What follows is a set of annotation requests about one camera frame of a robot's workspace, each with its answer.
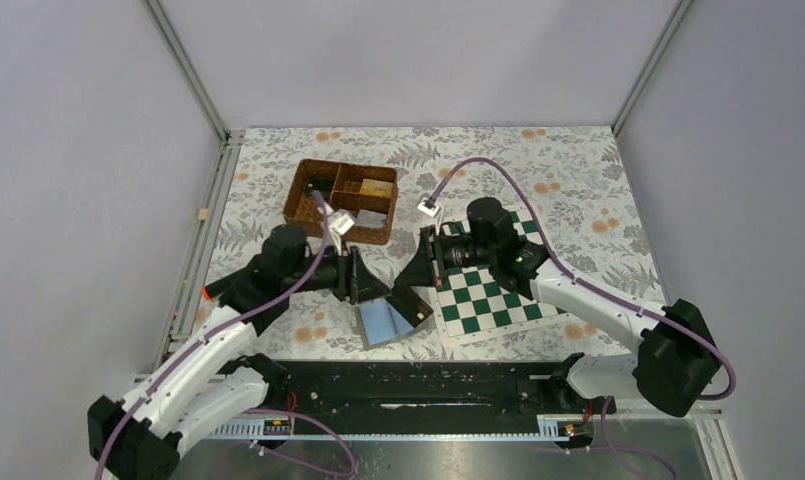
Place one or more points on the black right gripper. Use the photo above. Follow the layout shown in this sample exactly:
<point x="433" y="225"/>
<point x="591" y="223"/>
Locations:
<point x="420" y="271"/>

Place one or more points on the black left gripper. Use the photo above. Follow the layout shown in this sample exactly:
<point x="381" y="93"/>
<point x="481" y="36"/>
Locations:
<point x="356" y="283"/>

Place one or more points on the silver metal card holder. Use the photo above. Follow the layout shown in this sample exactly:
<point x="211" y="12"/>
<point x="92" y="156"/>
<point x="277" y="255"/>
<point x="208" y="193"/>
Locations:
<point x="380" y="323"/>

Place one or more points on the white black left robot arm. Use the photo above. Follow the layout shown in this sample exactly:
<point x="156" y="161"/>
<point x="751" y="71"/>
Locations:
<point x="209" y="380"/>

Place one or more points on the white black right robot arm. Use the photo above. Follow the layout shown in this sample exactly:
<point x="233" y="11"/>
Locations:
<point x="672" y="356"/>

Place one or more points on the silver cards in basket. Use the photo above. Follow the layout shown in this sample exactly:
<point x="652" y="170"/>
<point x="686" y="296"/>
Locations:
<point x="370" y="219"/>

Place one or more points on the gold cards in basket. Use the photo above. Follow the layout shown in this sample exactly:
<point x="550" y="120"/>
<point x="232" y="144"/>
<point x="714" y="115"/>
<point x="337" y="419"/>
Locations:
<point x="377" y="188"/>

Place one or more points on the black cards in basket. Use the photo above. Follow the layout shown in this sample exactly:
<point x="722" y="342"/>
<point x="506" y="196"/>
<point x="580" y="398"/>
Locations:
<point x="323" y="185"/>

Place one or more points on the green white chessboard mat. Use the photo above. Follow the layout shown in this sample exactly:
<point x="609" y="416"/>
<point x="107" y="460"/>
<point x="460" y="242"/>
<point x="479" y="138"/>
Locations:
<point x="479" y="303"/>

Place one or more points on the brown woven divided basket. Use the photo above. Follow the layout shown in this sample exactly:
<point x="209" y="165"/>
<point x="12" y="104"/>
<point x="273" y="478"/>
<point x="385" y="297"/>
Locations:
<point x="301" y="210"/>

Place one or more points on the black microphone orange tip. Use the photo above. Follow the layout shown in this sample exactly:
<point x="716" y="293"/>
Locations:
<point x="220" y="286"/>

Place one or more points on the floral patterned table mat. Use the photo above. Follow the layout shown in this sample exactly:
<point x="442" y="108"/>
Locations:
<point x="573" y="177"/>

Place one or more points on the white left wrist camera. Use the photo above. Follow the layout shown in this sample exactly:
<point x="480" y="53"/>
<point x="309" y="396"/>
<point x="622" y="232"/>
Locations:
<point x="339" y="223"/>

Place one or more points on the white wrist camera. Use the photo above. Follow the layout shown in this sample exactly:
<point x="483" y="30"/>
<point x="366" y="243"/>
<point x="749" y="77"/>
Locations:
<point x="339" y="223"/>
<point x="432" y="209"/>

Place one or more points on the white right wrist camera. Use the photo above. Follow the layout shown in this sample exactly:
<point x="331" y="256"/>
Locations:
<point x="432" y="209"/>

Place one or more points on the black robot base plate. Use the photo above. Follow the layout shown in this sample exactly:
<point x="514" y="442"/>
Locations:
<point x="407" y="398"/>

